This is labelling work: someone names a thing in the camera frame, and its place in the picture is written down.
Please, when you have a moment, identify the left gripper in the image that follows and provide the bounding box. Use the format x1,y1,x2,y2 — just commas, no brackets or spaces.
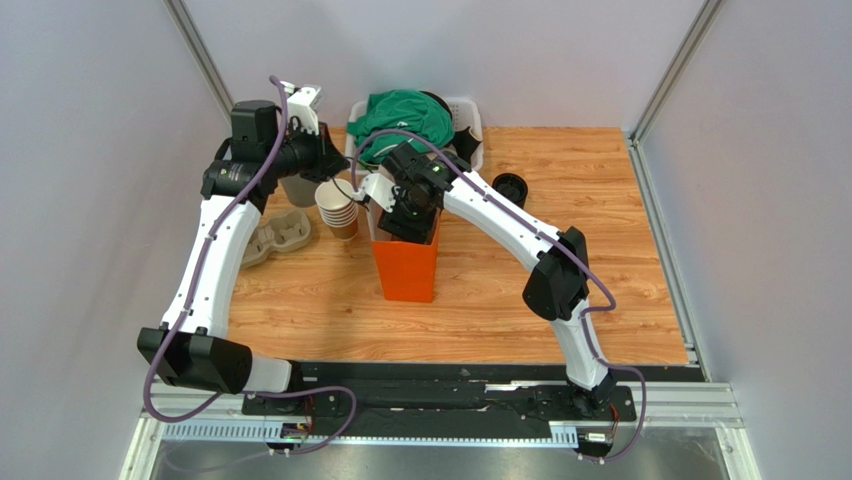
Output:
264,120,350,184

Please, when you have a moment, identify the orange paper bag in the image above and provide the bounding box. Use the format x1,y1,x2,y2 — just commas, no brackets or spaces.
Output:
354,200,441,303

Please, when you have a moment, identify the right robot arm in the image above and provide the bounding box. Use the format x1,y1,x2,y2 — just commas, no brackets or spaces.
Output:
379,143,615,418

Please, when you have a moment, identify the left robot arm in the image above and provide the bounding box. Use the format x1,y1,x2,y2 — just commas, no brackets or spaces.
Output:
137,90,349,394

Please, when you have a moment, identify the grey straw holder cup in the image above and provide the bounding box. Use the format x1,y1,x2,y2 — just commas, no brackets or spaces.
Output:
279,175,319,209

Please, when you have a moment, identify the stack of paper cups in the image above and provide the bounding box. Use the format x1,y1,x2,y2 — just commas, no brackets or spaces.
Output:
314,179,359,241

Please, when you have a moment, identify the black cloth in basket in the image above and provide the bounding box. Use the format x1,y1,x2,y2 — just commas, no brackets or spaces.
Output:
424,91,484,171

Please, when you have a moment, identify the grey pulp carrier stack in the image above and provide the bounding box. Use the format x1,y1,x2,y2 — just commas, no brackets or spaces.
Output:
240,209,313,270

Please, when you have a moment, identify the green garment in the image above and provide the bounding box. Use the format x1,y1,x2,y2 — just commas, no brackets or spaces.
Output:
347,89,455,148

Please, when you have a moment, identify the stack of black lids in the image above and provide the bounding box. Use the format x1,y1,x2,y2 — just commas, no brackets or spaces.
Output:
492,172,529,209

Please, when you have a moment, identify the white plastic basket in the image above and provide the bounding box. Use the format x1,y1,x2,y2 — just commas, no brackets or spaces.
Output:
344,91,485,177

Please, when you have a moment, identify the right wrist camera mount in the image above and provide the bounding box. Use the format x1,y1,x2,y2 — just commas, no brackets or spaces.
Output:
352,173,396,212

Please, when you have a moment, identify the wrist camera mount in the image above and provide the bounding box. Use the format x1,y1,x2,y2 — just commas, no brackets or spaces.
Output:
352,173,396,212
279,81,323,135

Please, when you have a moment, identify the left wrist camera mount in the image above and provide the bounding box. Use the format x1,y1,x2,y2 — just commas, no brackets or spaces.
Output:
279,81,323,135

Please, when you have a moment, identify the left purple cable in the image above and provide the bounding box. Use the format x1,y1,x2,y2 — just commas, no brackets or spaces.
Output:
142,75,357,457

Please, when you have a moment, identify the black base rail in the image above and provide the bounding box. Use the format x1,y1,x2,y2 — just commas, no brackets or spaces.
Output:
142,359,743,447

